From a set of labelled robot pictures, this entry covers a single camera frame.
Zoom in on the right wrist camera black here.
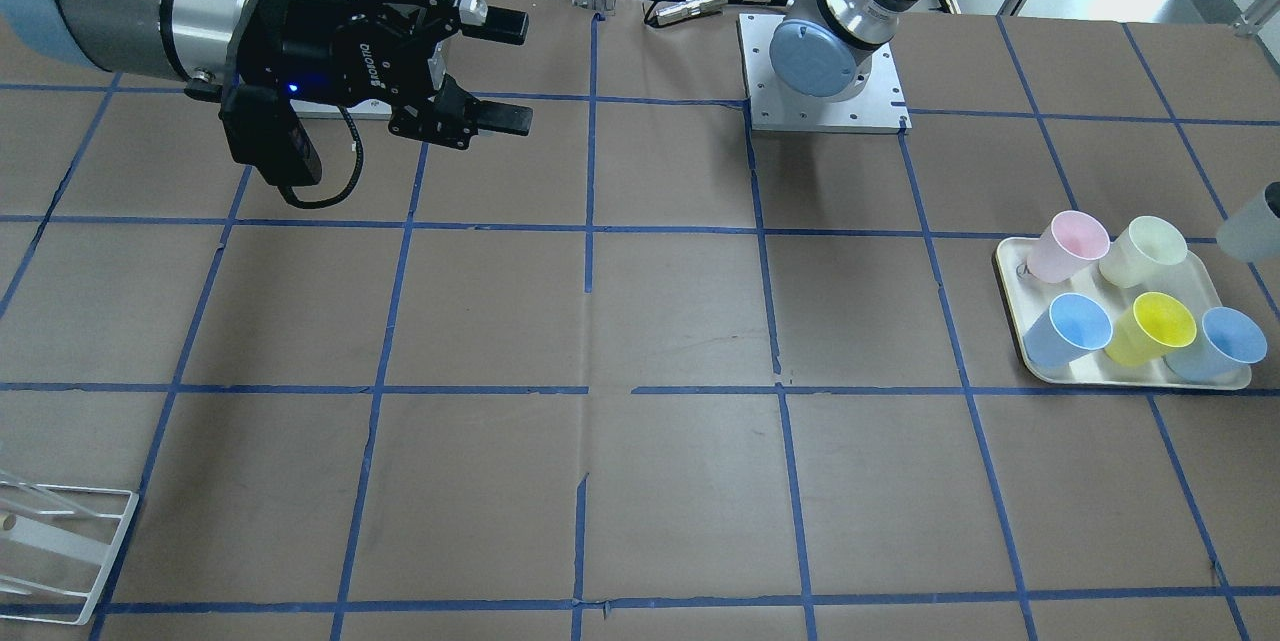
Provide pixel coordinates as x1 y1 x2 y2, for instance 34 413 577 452
219 84 323 187

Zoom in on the yellow cup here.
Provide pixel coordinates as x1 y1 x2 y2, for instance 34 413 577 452
1103 290 1198 367

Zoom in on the blue cup at tray edge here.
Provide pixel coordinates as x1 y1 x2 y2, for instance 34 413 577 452
1164 307 1268 383

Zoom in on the blue cup near pink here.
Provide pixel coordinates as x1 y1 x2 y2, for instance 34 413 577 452
1021 293 1114 368

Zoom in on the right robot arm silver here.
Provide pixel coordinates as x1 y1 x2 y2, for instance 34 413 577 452
3 0 532 155

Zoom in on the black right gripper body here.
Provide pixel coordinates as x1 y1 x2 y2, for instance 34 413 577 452
236 0 468 138

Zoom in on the white wire cup rack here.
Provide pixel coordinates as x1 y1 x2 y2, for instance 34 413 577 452
1 471 140 626

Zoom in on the cream plastic tray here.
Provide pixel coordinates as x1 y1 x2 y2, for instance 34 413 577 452
992 235 1253 392

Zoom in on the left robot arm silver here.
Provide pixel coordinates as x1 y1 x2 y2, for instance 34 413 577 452
769 0 919 99

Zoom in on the pale green cup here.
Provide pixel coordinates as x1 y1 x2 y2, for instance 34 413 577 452
1098 214 1188 287

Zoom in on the white ikea cup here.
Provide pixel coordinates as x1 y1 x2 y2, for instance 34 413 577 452
1216 180 1279 264

